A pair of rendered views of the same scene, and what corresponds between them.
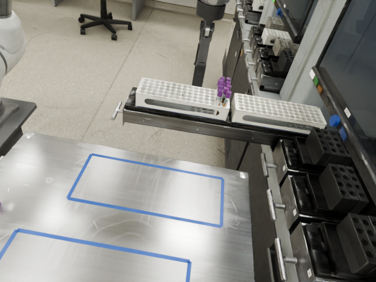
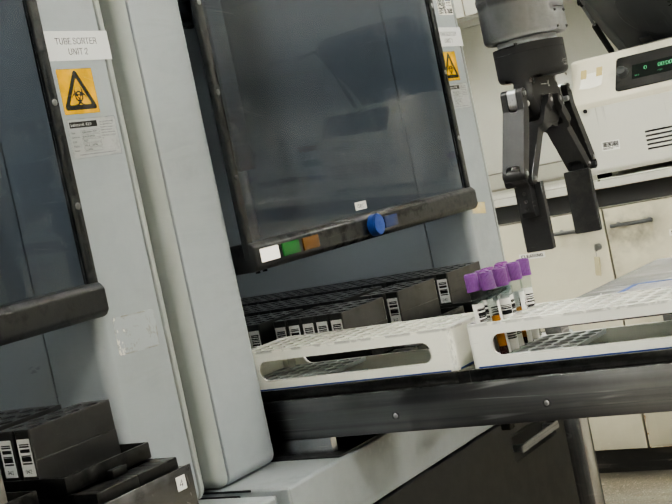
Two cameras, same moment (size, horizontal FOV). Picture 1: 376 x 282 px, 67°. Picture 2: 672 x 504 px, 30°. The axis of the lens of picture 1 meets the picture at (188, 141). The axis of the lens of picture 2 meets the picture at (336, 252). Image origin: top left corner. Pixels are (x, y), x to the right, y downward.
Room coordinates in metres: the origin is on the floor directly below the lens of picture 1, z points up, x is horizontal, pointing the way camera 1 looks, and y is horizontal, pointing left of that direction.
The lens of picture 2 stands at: (2.02, 0.59, 1.04)
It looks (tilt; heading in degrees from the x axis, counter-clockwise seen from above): 3 degrees down; 216
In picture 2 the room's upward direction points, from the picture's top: 12 degrees counter-clockwise
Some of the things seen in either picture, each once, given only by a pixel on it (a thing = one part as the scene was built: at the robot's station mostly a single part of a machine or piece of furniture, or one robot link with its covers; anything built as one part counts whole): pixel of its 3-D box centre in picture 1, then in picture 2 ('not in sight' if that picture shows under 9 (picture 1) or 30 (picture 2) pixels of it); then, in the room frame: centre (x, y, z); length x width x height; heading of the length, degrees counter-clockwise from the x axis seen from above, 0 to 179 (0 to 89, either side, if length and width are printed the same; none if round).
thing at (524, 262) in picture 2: (217, 104); (529, 307); (0.76, -0.07, 0.86); 0.02 x 0.02 x 0.11
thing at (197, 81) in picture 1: (198, 75); (583, 201); (0.73, 0.01, 0.97); 0.03 x 0.01 x 0.07; 93
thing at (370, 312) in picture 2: (316, 146); (360, 327); (0.67, -0.37, 0.85); 0.12 x 0.02 x 0.06; 3
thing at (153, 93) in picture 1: (183, 100); (613, 328); (0.80, 0.04, 0.83); 0.30 x 0.10 x 0.06; 93
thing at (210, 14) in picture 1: (208, 18); (535, 85); (0.80, 0.01, 1.10); 0.08 x 0.07 x 0.09; 3
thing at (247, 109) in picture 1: (276, 116); (364, 358); (0.81, -0.27, 0.83); 0.30 x 0.10 x 0.06; 93
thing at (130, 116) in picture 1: (219, 120); (508, 389); (0.80, -0.09, 0.78); 0.73 x 0.14 x 0.09; 93
